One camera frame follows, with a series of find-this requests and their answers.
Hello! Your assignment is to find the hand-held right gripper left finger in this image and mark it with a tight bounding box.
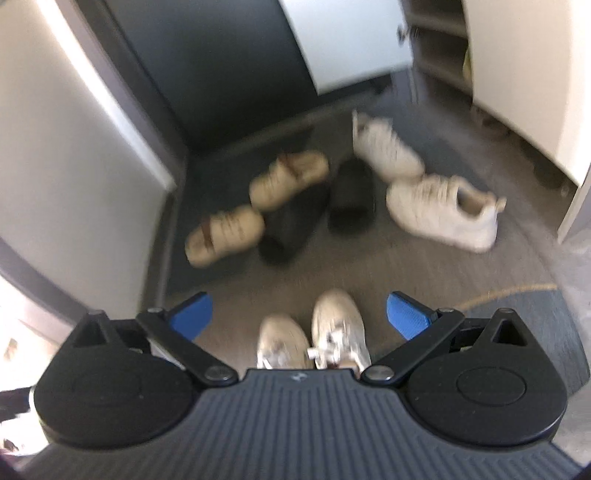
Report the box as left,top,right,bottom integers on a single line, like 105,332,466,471
69,292,239,387

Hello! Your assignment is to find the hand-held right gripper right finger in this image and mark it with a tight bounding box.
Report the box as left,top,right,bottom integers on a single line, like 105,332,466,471
361,291,532,387

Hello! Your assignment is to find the beige clog with brown strap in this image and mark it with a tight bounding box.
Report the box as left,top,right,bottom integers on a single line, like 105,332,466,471
185,205,266,267
249,151,329,212

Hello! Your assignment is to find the white chunky sneaker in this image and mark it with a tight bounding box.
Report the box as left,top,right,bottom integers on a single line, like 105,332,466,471
385,174,508,254
352,110,426,183

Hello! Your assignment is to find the white cabinet door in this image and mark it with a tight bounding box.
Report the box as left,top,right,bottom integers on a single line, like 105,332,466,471
462,0,591,245
277,0,414,97

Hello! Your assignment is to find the grey striped floor mat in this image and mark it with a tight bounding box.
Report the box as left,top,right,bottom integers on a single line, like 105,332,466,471
166,152,532,370

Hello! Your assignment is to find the cream lace-up sneaker with charms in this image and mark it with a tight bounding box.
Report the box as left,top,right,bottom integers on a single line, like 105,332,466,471
310,289,372,371
256,315,315,371

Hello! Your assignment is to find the black slipper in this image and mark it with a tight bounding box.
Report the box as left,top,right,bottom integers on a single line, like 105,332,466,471
327,157,377,236
257,187,329,266

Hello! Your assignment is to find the dark entry door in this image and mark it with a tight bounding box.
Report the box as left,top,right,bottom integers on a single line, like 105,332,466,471
76,0,393,153

